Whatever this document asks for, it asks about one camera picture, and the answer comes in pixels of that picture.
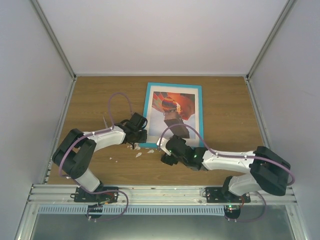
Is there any hot air balloon photo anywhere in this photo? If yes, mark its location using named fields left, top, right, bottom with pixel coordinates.
left=149, top=91, right=196, bottom=139

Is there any turquoise picture frame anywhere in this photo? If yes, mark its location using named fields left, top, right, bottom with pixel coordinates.
left=142, top=82, right=204, bottom=148

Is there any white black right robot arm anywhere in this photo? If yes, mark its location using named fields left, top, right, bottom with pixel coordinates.
left=157, top=135, right=291, bottom=203

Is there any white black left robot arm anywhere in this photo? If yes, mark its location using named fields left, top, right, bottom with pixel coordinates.
left=52, top=112, right=148, bottom=202

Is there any white debris pile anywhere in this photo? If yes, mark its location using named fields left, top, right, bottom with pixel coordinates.
left=126, top=143, right=156, bottom=158

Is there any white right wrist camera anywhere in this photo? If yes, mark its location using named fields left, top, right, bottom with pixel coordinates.
left=156, top=137, right=172, bottom=156

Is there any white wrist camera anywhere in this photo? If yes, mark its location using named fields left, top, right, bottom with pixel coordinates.
left=156, top=137, right=172, bottom=156
left=102, top=115, right=108, bottom=129

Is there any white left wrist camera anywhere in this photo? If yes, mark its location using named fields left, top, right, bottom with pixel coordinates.
left=102, top=115, right=108, bottom=129

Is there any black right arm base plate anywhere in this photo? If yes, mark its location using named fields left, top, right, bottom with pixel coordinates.
left=202, top=186, right=251, bottom=204

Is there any grey slotted cable duct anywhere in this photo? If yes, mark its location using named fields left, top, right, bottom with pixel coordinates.
left=38, top=204, right=225, bottom=216

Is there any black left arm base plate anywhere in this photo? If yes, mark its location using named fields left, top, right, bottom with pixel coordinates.
left=70, top=186, right=119, bottom=204

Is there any aluminium front rail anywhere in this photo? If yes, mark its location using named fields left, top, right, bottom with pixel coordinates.
left=27, top=183, right=298, bottom=205

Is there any aluminium corner post left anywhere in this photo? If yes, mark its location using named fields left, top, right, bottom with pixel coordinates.
left=29, top=0, right=77, bottom=82

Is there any aluminium corner post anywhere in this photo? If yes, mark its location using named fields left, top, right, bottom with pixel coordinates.
left=29, top=0, right=77, bottom=82
left=245, top=0, right=297, bottom=81

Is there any aluminium corner post right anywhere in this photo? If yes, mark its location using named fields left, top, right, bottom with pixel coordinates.
left=245, top=0, right=297, bottom=81

